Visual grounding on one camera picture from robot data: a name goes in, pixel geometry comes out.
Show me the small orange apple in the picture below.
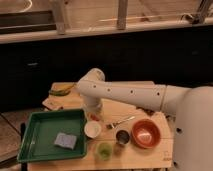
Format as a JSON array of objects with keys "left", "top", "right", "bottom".
[{"left": 90, "top": 114, "right": 100, "bottom": 121}]

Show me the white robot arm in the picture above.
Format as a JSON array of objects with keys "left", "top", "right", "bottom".
[{"left": 77, "top": 68, "right": 213, "bottom": 171}]

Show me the white paper cup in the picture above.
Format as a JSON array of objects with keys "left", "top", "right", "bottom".
[{"left": 84, "top": 121, "right": 102, "bottom": 139}]

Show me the small metal cup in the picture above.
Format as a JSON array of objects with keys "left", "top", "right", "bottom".
[{"left": 116, "top": 130, "right": 130, "bottom": 145}]

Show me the green plastic cup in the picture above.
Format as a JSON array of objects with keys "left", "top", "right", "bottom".
[{"left": 95, "top": 142, "right": 112, "bottom": 161}]

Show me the bunch of dark grapes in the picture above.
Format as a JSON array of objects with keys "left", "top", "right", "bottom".
[{"left": 136, "top": 107, "right": 155, "bottom": 117}]

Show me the red bowl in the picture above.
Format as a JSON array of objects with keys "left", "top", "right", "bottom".
[{"left": 131, "top": 119, "right": 161, "bottom": 149}]

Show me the green plastic tray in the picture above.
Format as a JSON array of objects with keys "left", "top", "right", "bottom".
[{"left": 17, "top": 109, "right": 87, "bottom": 163}]

